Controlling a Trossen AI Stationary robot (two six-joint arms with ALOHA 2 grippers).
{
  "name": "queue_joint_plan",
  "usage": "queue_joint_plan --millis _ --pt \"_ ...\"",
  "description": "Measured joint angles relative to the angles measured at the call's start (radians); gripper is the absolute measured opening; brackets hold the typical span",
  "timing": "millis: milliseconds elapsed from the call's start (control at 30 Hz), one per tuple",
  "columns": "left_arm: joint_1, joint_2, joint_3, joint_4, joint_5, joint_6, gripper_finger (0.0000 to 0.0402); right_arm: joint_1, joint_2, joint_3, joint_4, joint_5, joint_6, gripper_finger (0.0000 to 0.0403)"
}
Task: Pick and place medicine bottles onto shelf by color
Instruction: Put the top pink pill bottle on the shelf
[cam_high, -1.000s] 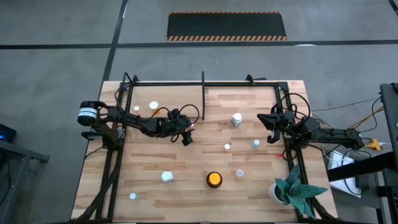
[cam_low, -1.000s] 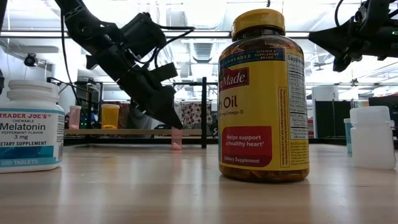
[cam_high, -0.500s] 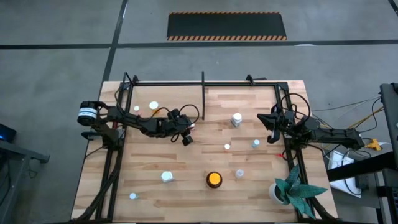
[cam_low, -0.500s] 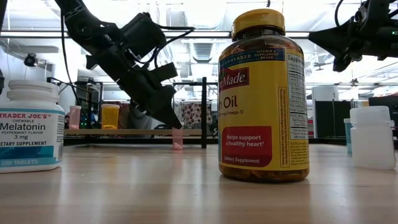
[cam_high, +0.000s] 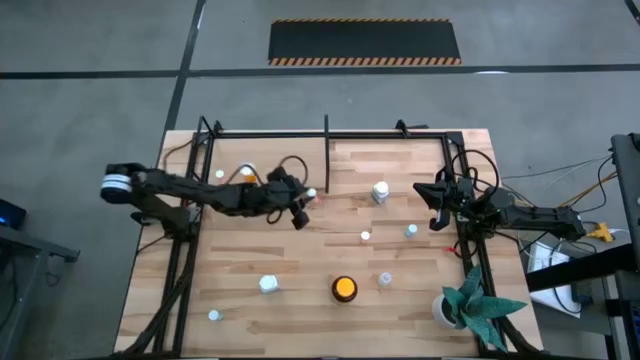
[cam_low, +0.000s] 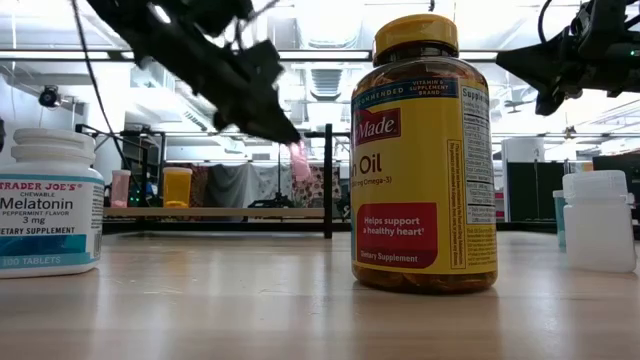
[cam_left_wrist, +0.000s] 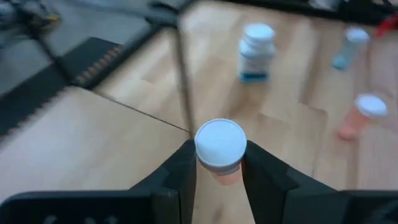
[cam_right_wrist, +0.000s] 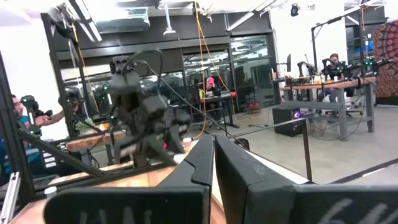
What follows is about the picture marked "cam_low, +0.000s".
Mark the black equipment rack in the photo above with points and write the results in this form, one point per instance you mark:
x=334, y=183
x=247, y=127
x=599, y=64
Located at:
x=150, y=160

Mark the pink translucent pill vial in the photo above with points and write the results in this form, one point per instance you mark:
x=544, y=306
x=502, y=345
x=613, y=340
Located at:
x=120, y=190
x=300, y=162

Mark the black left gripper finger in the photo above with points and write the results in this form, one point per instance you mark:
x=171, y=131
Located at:
x=265, y=115
x=270, y=136

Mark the grey hanging cloth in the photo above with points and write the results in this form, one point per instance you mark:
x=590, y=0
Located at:
x=240, y=182

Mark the dark patterned cloth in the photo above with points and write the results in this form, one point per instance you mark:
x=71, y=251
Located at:
x=200, y=185

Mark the amber fish oil bottle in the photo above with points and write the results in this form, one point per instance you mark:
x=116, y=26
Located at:
x=420, y=175

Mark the teal translucent pill vial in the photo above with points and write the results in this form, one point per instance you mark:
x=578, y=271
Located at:
x=558, y=220

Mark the white plastic bottle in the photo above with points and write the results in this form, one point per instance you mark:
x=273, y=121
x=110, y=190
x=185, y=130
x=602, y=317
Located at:
x=597, y=230

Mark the black beam with light strips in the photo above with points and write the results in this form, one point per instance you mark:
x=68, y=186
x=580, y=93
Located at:
x=325, y=55

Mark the white melatonin bottle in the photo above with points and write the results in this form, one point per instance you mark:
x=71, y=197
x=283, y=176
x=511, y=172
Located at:
x=50, y=210

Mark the yellow translucent pill vial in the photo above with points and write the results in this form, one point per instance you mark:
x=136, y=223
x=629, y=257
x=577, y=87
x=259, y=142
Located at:
x=177, y=187

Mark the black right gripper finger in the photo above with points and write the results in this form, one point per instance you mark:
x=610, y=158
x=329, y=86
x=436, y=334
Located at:
x=542, y=76
x=540, y=57

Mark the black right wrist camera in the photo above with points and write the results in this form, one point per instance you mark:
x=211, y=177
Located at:
x=597, y=22

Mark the black cabinet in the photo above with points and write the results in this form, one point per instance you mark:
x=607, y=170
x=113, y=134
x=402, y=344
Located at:
x=530, y=190

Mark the black aluminium table frame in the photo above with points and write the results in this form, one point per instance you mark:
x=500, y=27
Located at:
x=175, y=226

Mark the black ceiling camera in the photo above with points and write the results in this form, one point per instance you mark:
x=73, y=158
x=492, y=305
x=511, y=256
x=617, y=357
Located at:
x=50, y=96

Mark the silver ventilation duct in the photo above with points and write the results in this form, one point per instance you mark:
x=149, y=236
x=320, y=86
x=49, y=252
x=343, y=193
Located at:
x=327, y=80

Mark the black metal shelf frame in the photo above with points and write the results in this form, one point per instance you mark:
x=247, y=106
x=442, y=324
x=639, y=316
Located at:
x=328, y=200

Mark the floral patterned cloth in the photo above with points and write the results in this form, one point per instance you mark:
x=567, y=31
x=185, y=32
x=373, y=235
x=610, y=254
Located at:
x=315, y=192

